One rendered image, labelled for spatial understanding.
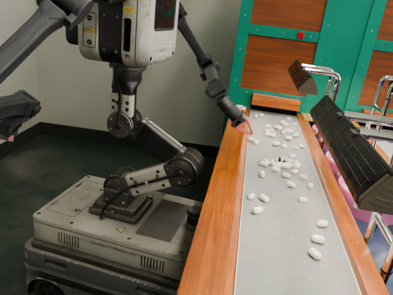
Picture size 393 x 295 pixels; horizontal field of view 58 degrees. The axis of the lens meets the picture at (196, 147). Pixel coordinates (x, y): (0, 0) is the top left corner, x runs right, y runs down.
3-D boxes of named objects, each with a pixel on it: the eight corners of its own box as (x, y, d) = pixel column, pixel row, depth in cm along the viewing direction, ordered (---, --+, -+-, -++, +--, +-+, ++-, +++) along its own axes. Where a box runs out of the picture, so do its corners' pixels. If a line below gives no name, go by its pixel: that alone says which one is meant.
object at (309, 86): (297, 93, 150) (302, 75, 147) (287, 71, 207) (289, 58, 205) (317, 95, 149) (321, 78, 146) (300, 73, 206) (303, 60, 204)
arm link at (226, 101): (214, 102, 148) (224, 93, 147) (214, 100, 155) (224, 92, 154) (225, 115, 149) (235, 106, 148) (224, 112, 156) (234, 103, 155)
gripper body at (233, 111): (246, 113, 156) (235, 100, 155) (245, 119, 147) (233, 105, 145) (234, 122, 158) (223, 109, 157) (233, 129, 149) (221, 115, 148)
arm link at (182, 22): (197, 67, 194) (213, 57, 193) (205, 82, 186) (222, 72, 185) (155, 4, 160) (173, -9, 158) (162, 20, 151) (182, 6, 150)
